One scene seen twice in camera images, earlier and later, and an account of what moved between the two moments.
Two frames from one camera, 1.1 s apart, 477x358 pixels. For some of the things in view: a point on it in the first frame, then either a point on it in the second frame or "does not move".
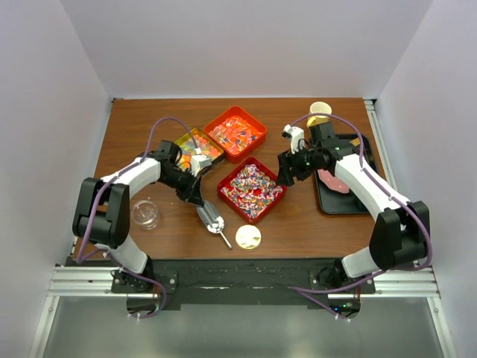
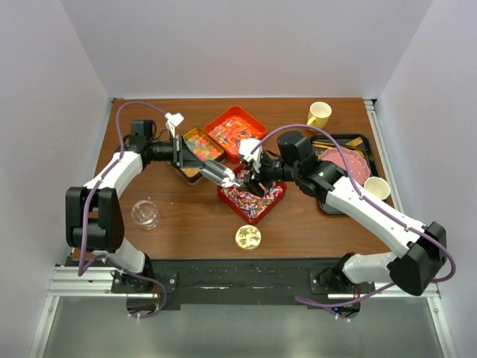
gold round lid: [248, 237] does not move
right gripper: [287, 160] to [253, 178]
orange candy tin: [237, 133] does not move
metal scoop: [212, 219] to [219, 174]
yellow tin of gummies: [207, 147] does not move
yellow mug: [318, 107] does not move
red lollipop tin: [252, 189] does not move
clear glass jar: [144, 212] does not move
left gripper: [191, 193] to [182, 156]
